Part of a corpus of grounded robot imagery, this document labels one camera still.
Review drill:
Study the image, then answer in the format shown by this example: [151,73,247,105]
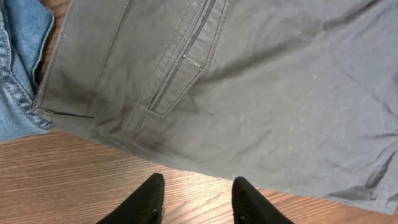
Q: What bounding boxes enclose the folded blue jeans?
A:
[1,0,54,142]

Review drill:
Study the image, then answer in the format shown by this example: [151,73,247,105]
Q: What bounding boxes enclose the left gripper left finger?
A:
[97,173,165,224]

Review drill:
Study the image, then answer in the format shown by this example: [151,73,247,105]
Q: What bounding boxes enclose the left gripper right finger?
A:
[231,177,294,224]

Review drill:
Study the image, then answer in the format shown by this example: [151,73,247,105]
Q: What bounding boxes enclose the grey shorts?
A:
[32,0,397,214]

